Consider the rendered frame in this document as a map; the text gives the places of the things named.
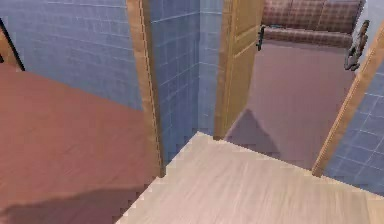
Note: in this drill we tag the light wooden room door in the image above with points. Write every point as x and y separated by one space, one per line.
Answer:
237 66

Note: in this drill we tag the black framed wooden door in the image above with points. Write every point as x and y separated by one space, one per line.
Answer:
7 50

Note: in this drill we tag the plaid red sofa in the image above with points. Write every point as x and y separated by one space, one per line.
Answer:
310 23

